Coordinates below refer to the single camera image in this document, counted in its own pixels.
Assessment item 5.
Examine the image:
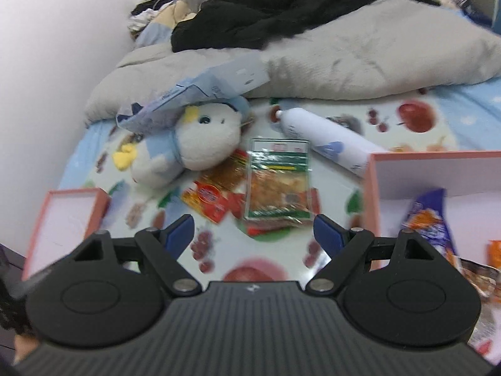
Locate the blue white snack bag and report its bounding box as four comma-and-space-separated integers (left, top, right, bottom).
401, 188, 457, 258

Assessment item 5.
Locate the silver spicy strips snack pack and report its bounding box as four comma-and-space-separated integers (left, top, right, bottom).
454, 256, 499, 301

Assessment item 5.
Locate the red snack packet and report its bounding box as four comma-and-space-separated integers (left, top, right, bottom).
181, 181, 229, 224

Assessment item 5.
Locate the pink box lid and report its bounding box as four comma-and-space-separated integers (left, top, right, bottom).
22, 188, 111, 281

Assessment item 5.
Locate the white spray bottle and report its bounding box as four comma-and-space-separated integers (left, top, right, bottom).
270, 106, 387, 177

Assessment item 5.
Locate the green bordered snack pack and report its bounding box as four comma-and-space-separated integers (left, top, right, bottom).
244, 138, 313, 230

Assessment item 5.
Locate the white blue penguin plush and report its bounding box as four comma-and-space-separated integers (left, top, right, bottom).
112, 97, 250, 188

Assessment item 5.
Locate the pink cardboard box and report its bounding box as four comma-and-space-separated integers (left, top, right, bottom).
363, 151, 500, 268

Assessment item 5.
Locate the orange snack packet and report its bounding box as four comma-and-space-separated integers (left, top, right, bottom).
488, 240, 501, 270

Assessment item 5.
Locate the fruit print bed sheet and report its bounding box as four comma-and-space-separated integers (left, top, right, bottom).
60, 79, 500, 284

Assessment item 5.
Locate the black clothing pile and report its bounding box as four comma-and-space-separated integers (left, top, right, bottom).
171, 0, 434, 52

